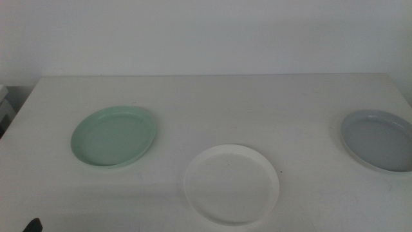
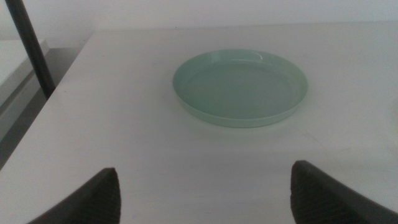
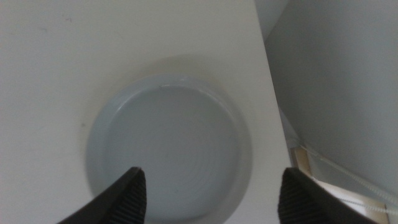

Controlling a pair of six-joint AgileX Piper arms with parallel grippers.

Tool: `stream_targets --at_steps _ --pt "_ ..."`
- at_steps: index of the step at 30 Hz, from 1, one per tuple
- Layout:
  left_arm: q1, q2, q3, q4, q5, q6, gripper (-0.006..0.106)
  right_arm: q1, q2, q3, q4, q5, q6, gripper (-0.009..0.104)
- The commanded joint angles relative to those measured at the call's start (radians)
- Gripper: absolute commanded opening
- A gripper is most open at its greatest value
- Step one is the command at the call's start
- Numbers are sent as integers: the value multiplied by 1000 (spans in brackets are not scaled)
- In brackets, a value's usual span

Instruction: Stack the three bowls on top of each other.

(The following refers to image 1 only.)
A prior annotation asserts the pale green shallow bowl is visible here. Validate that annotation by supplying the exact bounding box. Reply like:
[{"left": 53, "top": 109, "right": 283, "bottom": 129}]
[{"left": 70, "top": 105, "right": 157, "bottom": 169}]

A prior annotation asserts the white shallow bowl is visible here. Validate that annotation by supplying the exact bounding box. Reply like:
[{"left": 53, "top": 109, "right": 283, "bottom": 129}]
[{"left": 183, "top": 144, "right": 281, "bottom": 227}]

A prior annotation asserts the grey shallow bowl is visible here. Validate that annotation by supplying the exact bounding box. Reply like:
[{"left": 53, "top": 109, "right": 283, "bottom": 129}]
[{"left": 340, "top": 108, "right": 412, "bottom": 173}]

